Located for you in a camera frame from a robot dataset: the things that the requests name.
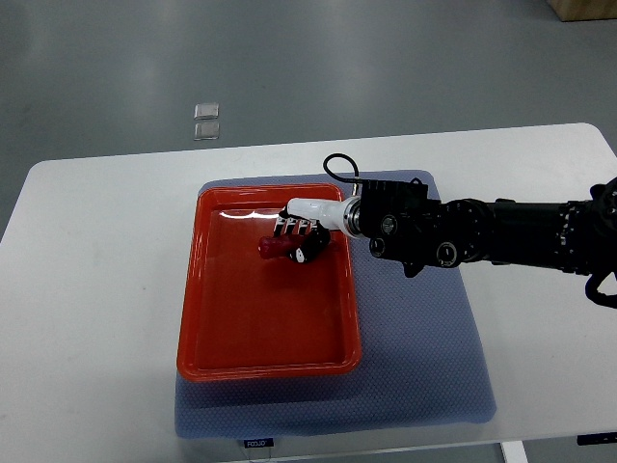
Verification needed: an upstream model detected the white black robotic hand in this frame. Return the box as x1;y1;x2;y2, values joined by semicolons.
273;198;349;263

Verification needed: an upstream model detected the red chili pepper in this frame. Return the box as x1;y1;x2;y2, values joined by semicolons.
257;234;304;259

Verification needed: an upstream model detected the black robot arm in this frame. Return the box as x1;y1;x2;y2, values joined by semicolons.
343;178;616;308

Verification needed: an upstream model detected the red plastic tray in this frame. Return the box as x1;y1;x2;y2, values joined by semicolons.
176;181;362;383

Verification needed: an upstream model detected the upper floor socket plate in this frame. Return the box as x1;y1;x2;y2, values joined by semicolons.
194;102;220;121

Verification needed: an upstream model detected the blue-grey mesh mat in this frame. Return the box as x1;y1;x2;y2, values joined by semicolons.
175;175;496;440

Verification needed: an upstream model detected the white table leg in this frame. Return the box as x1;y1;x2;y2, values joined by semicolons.
499;441;528;463

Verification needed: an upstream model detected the wooden box corner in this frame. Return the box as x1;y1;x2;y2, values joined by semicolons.
548;0;616;22

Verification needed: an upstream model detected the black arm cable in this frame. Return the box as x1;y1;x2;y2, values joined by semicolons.
322;152;363;197

